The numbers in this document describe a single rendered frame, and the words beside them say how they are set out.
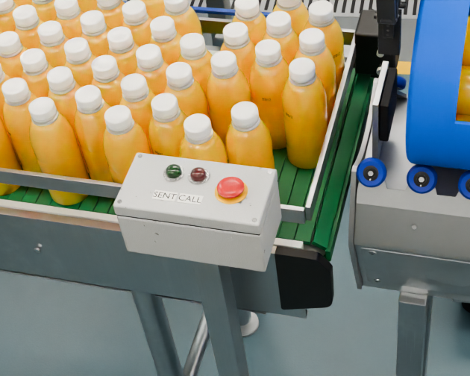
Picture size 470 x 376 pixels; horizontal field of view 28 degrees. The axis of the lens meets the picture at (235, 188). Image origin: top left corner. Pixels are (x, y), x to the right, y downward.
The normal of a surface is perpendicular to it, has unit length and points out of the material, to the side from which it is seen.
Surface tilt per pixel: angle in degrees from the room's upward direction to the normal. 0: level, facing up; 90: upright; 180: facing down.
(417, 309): 90
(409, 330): 90
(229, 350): 90
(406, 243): 70
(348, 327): 0
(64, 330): 0
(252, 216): 0
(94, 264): 90
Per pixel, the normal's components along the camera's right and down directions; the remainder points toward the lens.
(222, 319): -0.26, 0.74
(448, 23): -0.21, -0.29
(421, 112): -0.28, 0.54
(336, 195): 0.39, -0.51
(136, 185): -0.11, -0.67
